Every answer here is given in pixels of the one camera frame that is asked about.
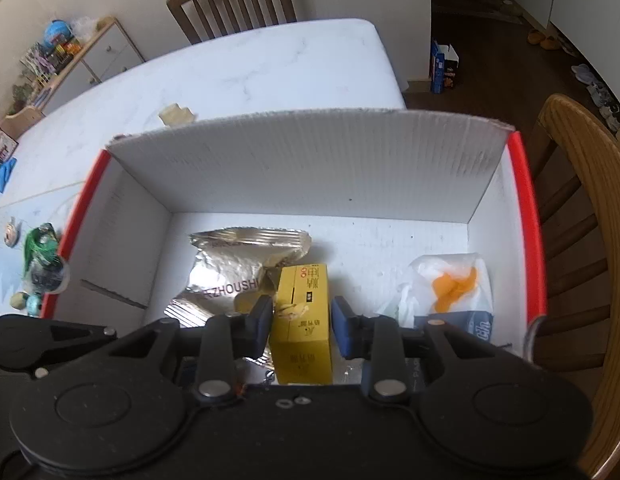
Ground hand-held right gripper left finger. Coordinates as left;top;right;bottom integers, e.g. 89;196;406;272
107;295;275;405

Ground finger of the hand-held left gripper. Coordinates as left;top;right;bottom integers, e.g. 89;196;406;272
37;321;118;353

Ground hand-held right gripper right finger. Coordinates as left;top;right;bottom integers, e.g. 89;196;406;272
331;295;495;403

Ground small yellow box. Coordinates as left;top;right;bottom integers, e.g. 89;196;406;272
268;263;335;386

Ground silver foil packet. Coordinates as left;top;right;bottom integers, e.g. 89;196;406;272
165;228;311;361

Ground green string bundle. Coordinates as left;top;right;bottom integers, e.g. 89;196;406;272
22;225;71;295

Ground white bag with orange pieces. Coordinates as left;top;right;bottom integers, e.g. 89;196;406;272
395;252;490;331

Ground red white cardboard box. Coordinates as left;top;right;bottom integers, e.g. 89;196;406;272
40;108;548;391

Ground blue cloth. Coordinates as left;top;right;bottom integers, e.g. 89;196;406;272
0;157;18;206

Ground small wooden crate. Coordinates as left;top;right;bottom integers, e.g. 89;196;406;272
0;100;46;138

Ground group of small toy figures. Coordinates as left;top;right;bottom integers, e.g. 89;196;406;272
20;37;83;78

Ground white wooden sideboard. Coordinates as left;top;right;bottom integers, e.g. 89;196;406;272
40;16;146;116

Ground blue snack box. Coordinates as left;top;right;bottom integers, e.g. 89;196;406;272
430;40;461;95

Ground light wooden chair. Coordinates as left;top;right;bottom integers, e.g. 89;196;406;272
527;92;620;478

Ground blue globe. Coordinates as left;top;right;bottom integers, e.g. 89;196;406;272
45;20;73;46

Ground clear plastic bag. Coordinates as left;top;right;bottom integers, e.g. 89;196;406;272
70;16;98;38

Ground white sneakers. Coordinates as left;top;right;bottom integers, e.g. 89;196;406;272
587;82;620;133

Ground orange slippers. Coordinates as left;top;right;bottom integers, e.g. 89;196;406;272
527;29;560;51

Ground tall white cabinet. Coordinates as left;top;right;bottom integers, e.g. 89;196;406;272
510;0;620;91

